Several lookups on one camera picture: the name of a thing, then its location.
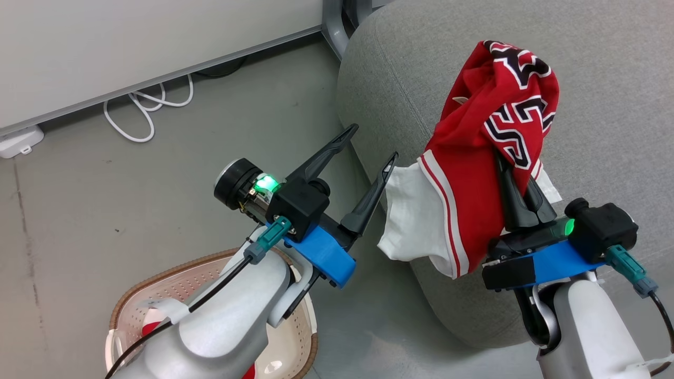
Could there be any grey fabric sofa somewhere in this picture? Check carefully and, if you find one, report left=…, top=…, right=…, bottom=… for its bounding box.
left=337, top=0, right=674, bottom=351

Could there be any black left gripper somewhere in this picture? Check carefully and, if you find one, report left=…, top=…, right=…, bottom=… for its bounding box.
left=214, top=124, right=399, bottom=238

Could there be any black floor cable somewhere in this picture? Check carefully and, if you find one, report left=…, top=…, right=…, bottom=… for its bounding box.
left=194, top=56, right=248, bottom=79

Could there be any large white partition panel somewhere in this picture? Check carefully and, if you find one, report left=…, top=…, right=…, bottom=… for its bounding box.
left=0, top=0, right=323, bottom=130

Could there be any cream laundry basket brown rim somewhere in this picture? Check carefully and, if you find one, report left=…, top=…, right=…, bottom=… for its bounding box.
left=105, top=247, right=320, bottom=379

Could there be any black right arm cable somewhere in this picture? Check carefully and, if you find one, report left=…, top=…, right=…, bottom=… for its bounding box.
left=604, top=245, right=674, bottom=377

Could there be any short grey partition foot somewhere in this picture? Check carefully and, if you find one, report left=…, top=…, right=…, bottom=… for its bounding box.
left=343, top=0, right=393, bottom=28
left=322, top=0, right=352, bottom=60

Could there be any white looped floor cable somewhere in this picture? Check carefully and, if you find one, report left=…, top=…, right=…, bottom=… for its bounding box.
left=103, top=74, right=195, bottom=143

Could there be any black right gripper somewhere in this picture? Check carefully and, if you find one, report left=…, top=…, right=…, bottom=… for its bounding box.
left=481, top=151, right=576, bottom=292

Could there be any white power strip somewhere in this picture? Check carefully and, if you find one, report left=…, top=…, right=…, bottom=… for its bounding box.
left=0, top=125, right=45, bottom=159

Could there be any red white sports jersey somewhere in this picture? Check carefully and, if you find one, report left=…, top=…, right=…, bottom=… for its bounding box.
left=376, top=40, right=563, bottom=280

